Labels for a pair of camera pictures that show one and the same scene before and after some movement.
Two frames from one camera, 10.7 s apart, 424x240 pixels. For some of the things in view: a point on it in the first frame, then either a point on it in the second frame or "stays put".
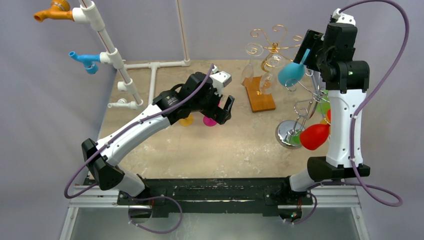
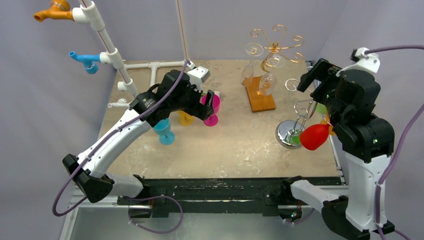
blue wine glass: x=290 y=73 → x=162 y=128
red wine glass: x=312 y=137 stays put
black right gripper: x=311 y=46 → x=319 y=77
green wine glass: x=324 y=104 stays put
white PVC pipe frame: x=89 y=13 stays put
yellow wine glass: x=187 y=121 stays put
